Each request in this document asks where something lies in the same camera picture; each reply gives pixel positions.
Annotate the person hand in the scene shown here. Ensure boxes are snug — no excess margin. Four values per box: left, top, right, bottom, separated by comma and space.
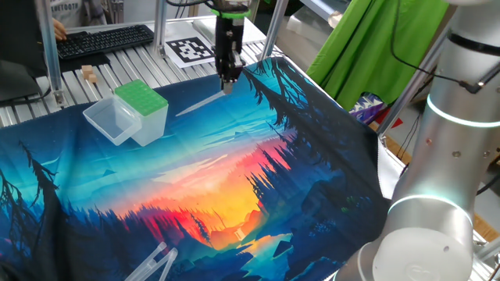
52, 17, 68, 42

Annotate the bright green cloth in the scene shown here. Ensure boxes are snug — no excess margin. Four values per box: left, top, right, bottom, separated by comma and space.
306, 0, 450, 112

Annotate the forest sunset printed cloth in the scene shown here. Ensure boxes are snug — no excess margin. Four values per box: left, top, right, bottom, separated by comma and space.
0, 56, 407, 281

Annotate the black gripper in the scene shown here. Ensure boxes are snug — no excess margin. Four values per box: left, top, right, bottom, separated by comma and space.
214, 16, 248, 95

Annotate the person torso grey shirt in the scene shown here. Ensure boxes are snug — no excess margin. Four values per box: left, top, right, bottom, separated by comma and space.
48, 0, 85, 28

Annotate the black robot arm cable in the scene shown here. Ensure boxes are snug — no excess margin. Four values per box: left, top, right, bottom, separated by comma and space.
390, 0, 500, 94

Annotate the black keyboard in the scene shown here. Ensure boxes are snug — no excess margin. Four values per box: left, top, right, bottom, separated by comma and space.
56, 23, 155, 60

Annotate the black monitor cable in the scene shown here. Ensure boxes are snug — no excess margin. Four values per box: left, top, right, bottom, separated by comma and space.
0, 87, 52, 109

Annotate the purple patterned package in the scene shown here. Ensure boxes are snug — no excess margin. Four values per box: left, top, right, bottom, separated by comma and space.
348, 93, 386, 125

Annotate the aluminium frame post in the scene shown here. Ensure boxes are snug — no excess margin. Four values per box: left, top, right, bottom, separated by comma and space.
34, 0, 66, 107
152, 0, 170, 59
259, 0, 291, 62
376, 23, 450, 138

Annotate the green flange ring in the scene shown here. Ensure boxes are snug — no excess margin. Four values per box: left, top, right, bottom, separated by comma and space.
209, 7, 253, 20

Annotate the black monitor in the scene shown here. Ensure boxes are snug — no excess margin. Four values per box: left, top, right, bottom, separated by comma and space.
0, 0, 50, 105

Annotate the clear plastic box lid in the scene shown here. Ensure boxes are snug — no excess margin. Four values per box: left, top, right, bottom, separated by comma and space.
82, 95, 142, 147

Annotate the black white marker sheet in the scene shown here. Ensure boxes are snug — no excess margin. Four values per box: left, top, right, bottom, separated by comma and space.
164, 36, 226, 69

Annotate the green pipette tip holder box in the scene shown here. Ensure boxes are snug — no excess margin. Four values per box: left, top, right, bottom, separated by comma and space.
114, 79, 170, 148

